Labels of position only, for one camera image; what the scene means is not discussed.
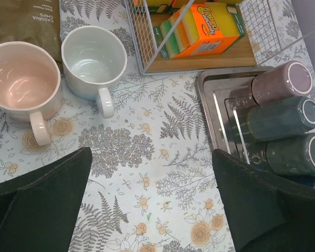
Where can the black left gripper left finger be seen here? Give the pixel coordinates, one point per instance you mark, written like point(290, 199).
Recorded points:
point(38, 210)

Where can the steel tray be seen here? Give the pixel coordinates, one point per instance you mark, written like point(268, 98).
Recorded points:
point(227, 99)

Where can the brown snack bag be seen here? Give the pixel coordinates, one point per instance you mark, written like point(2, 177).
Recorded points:
point(35, 22)

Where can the pink mug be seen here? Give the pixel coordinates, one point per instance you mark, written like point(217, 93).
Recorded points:
point(30, 86)

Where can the white wire wooden shelf rack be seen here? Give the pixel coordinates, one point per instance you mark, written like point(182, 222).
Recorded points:
point(261, 38)

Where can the white blue gradient mug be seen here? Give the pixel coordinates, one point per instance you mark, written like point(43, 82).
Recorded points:
point(93, 59)

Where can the teal grey mug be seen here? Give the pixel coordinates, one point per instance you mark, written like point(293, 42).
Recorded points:
point(281, 119)

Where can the dark green mug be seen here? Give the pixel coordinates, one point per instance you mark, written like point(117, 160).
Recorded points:
point(292, 156)

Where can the mauve purple mug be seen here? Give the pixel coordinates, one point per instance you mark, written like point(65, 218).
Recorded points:
point(291, 79)

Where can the yellow sponge packs row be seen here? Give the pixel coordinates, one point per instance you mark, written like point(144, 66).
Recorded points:
point(170, 6)

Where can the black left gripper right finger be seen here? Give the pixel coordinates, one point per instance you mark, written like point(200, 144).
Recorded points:
point(265, 212)

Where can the orange green sponge pack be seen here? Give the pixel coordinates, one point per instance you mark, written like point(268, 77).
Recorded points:
point(209, 28)

